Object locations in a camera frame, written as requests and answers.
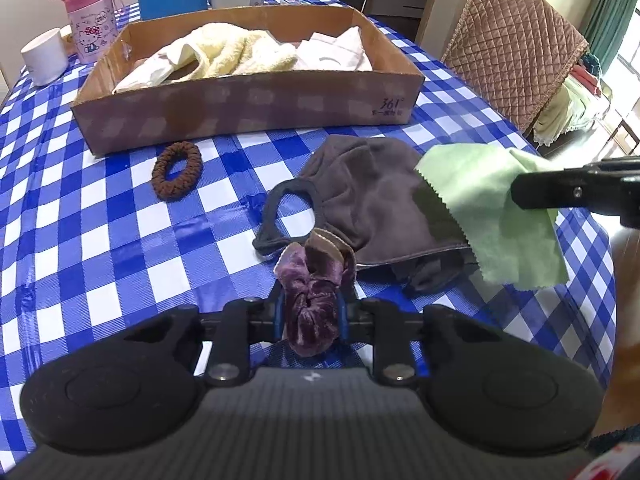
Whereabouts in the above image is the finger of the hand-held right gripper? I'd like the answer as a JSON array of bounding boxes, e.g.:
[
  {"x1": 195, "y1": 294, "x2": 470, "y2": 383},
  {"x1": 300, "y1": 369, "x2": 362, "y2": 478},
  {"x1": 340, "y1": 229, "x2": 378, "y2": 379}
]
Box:
[
  {"x1": 510, "y1": 166, "x2": 640, "y2": 229},
  {"x1": 586, "y1": 156, "x2": 640, "y2": 171}
]

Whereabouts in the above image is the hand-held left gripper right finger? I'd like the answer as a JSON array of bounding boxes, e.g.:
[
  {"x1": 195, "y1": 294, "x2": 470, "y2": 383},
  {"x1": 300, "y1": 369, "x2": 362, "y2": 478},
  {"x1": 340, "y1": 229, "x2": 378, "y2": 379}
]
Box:
[{"x1": 335, "y1": 292, "x2": 501, "y2": 386}]

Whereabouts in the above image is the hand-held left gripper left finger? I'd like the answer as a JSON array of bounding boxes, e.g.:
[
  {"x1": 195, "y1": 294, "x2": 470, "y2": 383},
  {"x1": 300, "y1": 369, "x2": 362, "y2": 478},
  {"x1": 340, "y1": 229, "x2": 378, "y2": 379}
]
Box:
[{"x1": 117, "y1": 280, "x2": 288, "y2": 388}]

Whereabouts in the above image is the purple velvet scrunchie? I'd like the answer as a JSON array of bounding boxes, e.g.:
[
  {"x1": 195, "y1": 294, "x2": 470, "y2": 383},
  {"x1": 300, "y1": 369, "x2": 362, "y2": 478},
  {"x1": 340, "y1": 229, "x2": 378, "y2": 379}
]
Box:
[{"x1": 274, "y1": 228, "x2": 357, "y2": 359}]

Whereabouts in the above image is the light green cloth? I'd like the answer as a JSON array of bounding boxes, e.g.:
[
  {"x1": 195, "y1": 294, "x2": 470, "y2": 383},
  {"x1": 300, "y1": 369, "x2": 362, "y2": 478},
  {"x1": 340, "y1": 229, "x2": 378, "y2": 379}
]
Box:
[{"x1": 414, "y1": 144, "x2": 570, "y2": 291}]

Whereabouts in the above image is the cardboard box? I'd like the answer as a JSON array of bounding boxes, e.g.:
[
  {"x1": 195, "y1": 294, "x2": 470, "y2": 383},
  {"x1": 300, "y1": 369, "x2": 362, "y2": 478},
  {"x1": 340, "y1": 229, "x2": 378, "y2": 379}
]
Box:
[{"x1": 71, "y1": 4, "x2": 426, "y2": 157}]

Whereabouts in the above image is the pile of clothes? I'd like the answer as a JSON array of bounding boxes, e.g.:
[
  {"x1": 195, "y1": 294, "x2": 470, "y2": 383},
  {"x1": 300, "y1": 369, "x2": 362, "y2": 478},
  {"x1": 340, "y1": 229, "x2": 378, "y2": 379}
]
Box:
[{"x1": 531, "y1": 52, "x2": 617, "y2": 147}]

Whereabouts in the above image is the dark grey face mask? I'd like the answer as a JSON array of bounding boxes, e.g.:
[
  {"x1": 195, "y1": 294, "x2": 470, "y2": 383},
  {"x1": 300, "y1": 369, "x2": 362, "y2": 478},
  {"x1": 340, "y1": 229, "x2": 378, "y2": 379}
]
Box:
[{"x1": 252, "y1": 134, "x2": 482, "y2": 295}]

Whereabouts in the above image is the brown quilted chair cover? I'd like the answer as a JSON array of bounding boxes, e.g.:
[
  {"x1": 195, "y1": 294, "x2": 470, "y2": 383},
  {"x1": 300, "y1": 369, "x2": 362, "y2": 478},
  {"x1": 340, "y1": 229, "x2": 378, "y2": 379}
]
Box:
[{"x1": 440, "y1": 0, "x2": 591, "y2": 136}]

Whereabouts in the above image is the teal curtain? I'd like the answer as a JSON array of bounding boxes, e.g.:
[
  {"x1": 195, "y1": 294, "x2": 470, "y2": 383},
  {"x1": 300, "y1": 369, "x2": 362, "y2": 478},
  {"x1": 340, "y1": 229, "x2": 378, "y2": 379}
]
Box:
[{"x1": 581, "y1": 0, "x2": 640, "y2": 77}]

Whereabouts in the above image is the blue white checked tablecloth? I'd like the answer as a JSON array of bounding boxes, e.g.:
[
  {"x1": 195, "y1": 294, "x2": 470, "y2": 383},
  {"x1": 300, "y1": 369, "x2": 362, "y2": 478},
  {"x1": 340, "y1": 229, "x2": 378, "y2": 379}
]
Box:
[{"x1": 0, "y1": 0, "x2": 617, "y2": 427}]

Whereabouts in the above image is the yellow towel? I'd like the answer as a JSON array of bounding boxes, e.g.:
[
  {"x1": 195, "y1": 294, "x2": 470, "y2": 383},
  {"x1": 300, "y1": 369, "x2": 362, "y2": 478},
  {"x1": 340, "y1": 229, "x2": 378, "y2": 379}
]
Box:
[{"x1": 170, "y1": 22, "x2": 300, "y2": 81}]

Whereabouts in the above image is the white face mask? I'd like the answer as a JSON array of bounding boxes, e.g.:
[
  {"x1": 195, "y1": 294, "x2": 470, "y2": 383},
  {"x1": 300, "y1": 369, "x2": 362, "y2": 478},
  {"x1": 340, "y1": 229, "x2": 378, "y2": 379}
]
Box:
[{"x1": 295, "y1": 26, "x2": 375, "y2": 72}]

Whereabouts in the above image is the red white patterned cloth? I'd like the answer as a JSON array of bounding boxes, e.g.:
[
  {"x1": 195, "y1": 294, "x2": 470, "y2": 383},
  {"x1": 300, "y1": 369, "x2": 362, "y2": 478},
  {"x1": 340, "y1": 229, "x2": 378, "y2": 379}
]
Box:
[{"x1": 575, "y1": 441, "x2": 640, "y2": 480}]

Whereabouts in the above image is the pink cartoon cup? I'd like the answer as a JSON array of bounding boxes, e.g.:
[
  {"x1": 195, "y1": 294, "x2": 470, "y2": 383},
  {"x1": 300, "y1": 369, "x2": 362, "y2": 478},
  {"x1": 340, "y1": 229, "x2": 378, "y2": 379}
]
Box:
[{"x1": 61, "y1": 0, "x2": 120, "y2": 65}]

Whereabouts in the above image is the brown braided hair tie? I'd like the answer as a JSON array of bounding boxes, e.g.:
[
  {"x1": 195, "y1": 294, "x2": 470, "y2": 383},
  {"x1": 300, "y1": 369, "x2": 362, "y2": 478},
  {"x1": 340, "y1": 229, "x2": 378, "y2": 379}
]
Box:
[{"x1": 151, "y1": 141, "x2": 204, "y2": 202}]

